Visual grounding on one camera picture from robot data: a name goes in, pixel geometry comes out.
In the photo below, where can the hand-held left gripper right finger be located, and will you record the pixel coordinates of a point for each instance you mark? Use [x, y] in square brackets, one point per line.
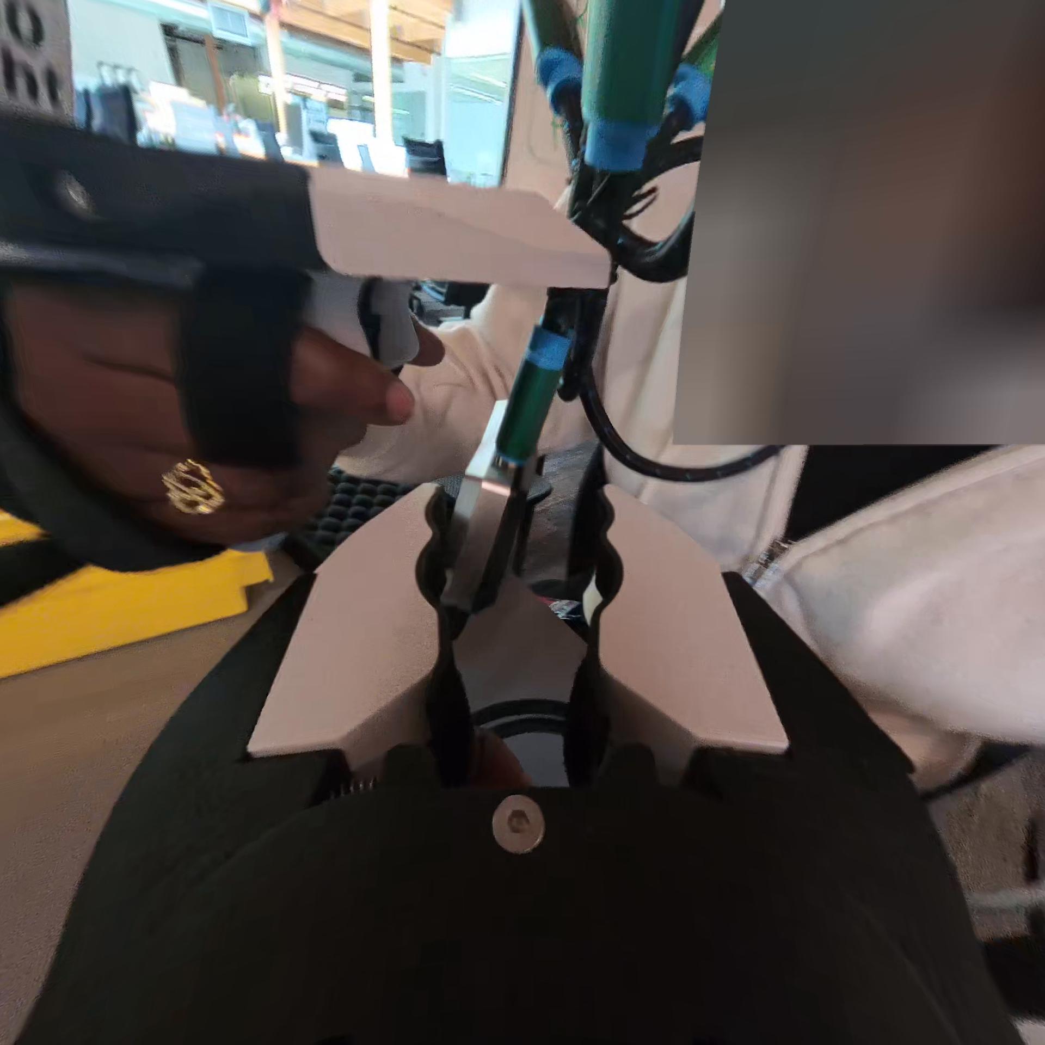
[686, 645]

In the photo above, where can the yellow plastic bin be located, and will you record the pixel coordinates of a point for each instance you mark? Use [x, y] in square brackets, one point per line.
[122, 604]

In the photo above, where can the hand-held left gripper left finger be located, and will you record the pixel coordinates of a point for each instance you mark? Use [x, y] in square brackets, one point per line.
[359, 637]

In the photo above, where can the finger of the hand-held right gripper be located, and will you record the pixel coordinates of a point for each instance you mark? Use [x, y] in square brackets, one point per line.
[449, 233]

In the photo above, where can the black foam pad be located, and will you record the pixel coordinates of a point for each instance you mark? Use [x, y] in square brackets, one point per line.
[359, 506]

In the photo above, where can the grey desk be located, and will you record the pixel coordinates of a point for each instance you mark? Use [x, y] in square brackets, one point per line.
[98, 735]

